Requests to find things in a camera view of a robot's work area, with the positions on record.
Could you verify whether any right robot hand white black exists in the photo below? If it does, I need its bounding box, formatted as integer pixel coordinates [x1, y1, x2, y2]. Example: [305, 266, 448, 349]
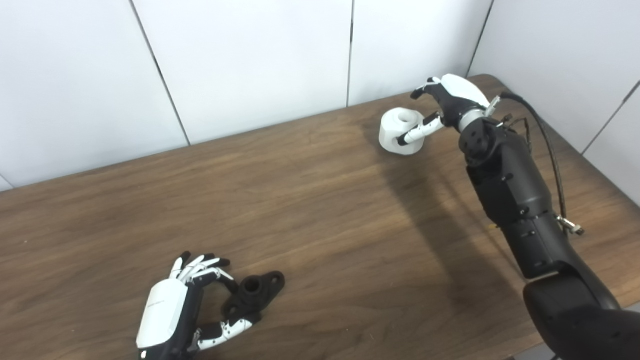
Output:
[397, 74, 493, 147]

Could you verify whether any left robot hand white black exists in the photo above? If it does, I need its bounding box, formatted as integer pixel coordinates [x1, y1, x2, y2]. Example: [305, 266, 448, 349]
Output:
[136, 251, 261, 360]

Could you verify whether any round white piece with holes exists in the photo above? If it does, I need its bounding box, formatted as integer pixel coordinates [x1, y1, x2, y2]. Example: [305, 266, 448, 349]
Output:
[378, 108, 426, 156]

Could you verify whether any black flanged holder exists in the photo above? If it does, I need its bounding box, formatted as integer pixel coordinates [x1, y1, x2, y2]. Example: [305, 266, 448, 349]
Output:
[221, 271, 286, 321]

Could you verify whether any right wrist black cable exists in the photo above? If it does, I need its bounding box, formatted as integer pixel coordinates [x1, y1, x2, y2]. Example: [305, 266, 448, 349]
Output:
[487, 91, 585, 236]

